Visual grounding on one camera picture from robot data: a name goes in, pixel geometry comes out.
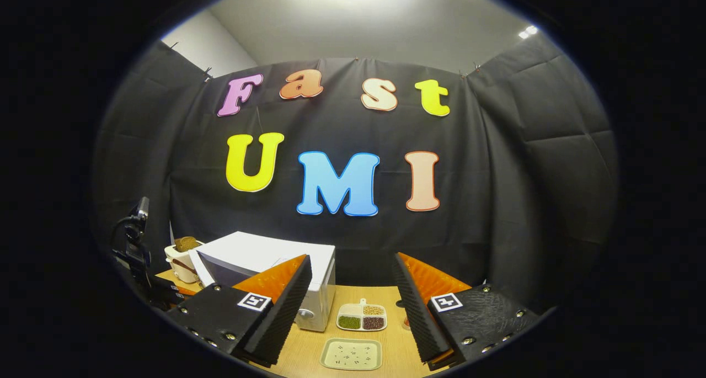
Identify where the white microwave oven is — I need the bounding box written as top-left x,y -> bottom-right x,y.
189,232 -> 336,333

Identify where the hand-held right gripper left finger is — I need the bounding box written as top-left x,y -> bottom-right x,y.
165,255 -> 312,368

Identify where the black backdrop cloth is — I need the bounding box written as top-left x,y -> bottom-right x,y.
94,33 -> 618,312

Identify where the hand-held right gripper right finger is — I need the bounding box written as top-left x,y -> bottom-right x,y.
393,252 -> 541,370

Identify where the cream toaster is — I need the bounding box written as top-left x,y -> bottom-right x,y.
164,237 -> 206,284

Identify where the white divided bean dish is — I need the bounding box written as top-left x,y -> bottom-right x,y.
336,298 -> 388,332

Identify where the pale green square plate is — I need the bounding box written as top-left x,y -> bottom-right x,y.
320,338 -> 383,371

